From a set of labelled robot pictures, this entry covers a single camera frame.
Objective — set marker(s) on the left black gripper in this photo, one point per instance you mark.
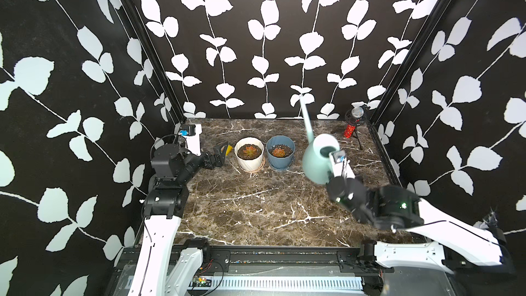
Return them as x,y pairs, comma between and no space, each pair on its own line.
210,164

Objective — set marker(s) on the white pot succulent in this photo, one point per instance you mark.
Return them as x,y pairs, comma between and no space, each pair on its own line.
249,152

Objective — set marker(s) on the mint green watering can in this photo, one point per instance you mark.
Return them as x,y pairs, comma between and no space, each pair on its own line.
316,161

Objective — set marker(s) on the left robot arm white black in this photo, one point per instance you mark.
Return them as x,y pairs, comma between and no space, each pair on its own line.
164,206

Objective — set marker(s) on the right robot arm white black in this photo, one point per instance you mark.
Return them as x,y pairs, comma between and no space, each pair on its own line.
451,246

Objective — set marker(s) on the blue pot middle succulent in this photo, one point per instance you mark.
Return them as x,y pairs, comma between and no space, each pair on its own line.
280,152

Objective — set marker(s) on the yellow block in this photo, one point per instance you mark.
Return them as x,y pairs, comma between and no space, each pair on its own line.
229,150

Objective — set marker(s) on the woven coaster under left pot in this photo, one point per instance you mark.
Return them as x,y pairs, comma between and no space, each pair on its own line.
254,170

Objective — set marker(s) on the red glitter microphone on stand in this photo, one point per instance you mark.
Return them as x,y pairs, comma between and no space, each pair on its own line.
354,118

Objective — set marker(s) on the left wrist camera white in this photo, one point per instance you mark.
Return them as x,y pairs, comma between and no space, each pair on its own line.
191,133

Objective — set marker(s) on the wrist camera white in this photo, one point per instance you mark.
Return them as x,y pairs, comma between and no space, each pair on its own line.
340,165
191,133

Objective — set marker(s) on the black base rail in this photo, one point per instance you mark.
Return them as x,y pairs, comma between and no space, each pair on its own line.
223,258

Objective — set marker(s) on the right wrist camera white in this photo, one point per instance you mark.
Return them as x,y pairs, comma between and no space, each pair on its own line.
340,165

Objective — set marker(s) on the small circuit board with wires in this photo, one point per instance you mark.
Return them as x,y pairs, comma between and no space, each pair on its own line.
199,282

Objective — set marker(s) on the white slotted cable duct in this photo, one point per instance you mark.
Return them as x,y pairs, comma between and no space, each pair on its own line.
276,283

